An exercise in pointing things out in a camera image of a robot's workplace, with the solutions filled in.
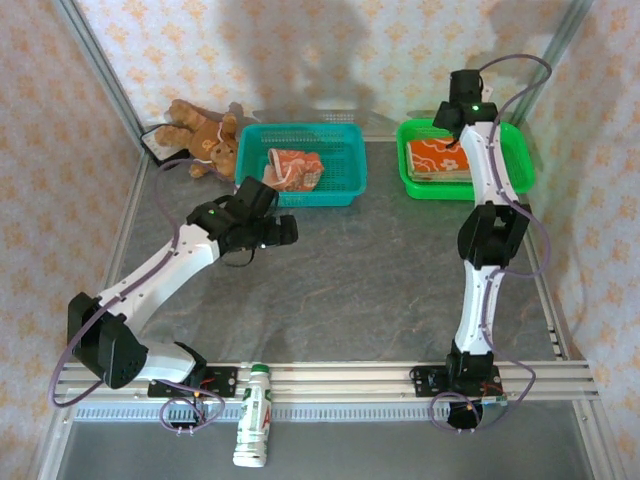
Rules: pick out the bright orange patterned towel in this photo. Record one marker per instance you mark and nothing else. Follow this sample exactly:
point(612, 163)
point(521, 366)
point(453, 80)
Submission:
point(435, 157)

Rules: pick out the pale orange patterned towel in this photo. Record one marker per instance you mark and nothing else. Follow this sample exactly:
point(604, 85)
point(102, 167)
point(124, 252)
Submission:
point(295, 167)

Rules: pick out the beige rabbit lettering towel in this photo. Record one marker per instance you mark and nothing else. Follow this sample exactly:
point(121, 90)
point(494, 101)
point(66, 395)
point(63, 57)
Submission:
point(435, 178)

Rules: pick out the teal plastic basket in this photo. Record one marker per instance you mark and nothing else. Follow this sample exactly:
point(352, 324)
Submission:
point(345, 170)

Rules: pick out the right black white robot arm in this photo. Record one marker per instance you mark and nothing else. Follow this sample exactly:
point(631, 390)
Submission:
point(492, 235)

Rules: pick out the green plastic basket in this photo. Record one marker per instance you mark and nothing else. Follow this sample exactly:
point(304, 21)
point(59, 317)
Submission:
point(522, 165)

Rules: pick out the grey marbled table mat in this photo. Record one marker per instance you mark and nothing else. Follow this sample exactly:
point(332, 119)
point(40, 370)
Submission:
point(350, 300)

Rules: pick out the brown teddy bear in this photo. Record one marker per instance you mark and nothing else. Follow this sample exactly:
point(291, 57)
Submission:
point(205, 142)

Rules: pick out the black box with white face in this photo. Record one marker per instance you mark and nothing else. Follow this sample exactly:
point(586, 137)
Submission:
point(162, 155)

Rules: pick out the white green drink bottle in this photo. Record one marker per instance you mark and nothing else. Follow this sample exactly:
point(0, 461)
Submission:
point(252, 425)

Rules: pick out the small green circuit board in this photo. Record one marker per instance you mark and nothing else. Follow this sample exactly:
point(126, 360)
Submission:
point(495, 400)

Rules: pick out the aluminium side rail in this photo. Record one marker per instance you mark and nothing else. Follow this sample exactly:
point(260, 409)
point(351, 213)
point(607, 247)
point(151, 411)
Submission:
point(554, 325)
point(131, 200)

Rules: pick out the aluminium upright post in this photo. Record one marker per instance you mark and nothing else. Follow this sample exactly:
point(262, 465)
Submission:
point(98, 60)
point(566, 30)

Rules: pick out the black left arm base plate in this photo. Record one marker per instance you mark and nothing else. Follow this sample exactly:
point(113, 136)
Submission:
point(222, 382)

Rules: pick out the aluminium cross rail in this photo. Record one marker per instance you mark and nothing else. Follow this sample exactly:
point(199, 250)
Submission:
point(340, 380)

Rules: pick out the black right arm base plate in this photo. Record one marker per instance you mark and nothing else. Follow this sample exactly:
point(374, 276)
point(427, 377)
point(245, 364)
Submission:
point(427, 382)

